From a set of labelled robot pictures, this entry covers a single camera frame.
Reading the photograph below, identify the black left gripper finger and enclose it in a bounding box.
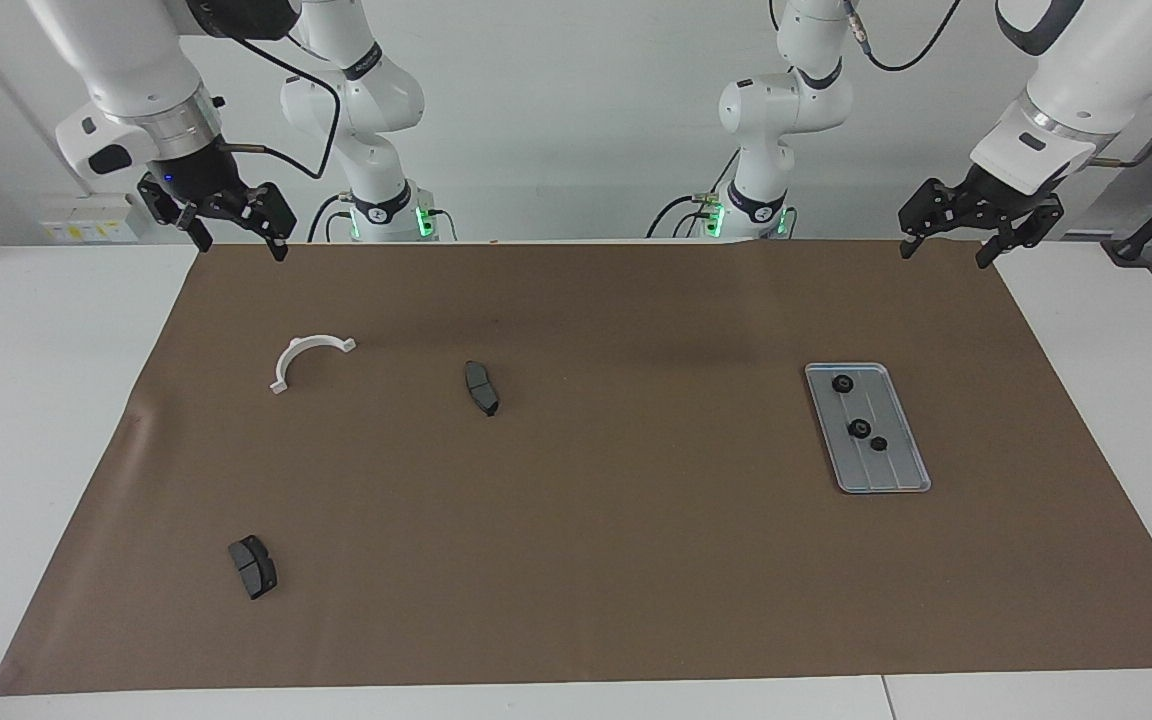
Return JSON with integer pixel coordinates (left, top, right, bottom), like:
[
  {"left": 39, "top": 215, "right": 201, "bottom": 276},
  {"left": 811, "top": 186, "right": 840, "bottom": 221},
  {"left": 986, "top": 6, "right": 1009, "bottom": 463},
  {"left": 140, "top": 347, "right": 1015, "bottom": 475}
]
[
  {"left": 976, "top": 198, "right": 1065, "bottom": 269},
  {"left": 899, "top": 180, "right": 967, "bottom": 259}
]

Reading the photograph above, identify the silver metal tray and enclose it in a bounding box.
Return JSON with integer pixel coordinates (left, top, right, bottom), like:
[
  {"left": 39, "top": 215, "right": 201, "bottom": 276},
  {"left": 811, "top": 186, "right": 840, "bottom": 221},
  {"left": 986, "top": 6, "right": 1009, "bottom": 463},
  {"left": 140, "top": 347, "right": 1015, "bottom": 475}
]
[{"left": 804, "top": 362, "right": 933, "bottom": 495}]

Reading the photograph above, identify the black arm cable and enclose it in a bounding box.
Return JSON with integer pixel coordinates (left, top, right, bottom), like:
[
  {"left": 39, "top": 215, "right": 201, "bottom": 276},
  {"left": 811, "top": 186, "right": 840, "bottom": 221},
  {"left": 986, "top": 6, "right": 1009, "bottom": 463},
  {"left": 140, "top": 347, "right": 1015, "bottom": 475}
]
[
  {"left": 219, "top": 35, "right": 343, "bottom": 181},
  {"left": 841, "top": 0, "right": 1152, "bottom": 171}
]

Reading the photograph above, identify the brown paper table mat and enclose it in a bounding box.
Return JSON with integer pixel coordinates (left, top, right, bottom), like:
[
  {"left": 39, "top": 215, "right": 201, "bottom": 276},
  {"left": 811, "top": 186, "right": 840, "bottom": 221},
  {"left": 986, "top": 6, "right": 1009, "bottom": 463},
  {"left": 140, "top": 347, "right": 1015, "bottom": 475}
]
[{"left": 0, "top": 240, "right": 1152, "bottom": 696}]

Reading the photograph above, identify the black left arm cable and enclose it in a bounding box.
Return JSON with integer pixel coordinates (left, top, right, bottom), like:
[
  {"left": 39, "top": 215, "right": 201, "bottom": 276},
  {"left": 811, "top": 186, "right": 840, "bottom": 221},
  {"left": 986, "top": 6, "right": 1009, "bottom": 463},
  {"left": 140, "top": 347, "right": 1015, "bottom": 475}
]
[{"left": 841, "top": 0, "right": 1152, "bottom": 171}]

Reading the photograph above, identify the dark grey brake pad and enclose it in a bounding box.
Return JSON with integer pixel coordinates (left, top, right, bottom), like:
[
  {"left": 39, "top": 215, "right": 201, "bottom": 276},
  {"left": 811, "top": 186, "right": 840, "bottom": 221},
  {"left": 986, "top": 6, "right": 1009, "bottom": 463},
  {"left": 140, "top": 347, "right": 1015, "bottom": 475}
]
[
  {"left": 228, "top": 535, "right": 279, "bottom": 601},
  {"left": 464, "top": 360, "right": 501, "bottom": 418}
]

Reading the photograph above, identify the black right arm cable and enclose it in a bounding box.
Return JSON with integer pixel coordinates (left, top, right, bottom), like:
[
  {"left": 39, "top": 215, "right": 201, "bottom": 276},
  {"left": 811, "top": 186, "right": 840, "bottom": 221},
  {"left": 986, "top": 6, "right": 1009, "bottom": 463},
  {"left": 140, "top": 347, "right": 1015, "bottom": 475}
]
[{"left": 219, "top": 35, "right": 343, "bottom": 181}]

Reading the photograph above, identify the white box with yellow labels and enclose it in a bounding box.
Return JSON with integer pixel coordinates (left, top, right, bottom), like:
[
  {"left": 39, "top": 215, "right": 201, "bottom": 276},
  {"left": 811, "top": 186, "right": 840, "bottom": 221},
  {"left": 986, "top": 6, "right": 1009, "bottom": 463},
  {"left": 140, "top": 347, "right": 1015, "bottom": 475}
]
[{"left": 41, "top": 195, "right": 144, "bottom": 244}]

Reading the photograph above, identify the black base cable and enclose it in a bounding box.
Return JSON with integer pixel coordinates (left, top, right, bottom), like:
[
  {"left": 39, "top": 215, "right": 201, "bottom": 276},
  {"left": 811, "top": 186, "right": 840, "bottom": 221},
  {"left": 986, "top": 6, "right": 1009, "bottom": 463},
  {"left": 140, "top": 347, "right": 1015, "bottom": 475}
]
[
  {"left": 308, "top": 193, "right": 349, "bottom": 243},
  {"left": 646, "top": 150, "right": 737, "bottom": 239}
]

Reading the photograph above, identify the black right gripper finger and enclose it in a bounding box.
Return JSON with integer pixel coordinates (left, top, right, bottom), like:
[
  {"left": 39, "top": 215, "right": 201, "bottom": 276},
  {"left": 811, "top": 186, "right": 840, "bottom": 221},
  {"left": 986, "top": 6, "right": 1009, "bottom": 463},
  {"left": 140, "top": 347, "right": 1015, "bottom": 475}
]
[
  {"left": 139, "top": 178, "right": 214, "bottom": 253},
  {"left": 211, "top": 183, "right": 297, "bottom": 263}
]

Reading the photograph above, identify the white curved plastic bracket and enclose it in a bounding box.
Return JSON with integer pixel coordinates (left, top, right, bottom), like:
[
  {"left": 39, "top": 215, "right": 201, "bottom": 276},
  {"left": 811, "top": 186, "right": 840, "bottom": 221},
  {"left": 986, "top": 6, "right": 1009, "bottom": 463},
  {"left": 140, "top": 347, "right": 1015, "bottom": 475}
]
[{"left": 269, "top": 335, "right": 358, "bottom": 396}]

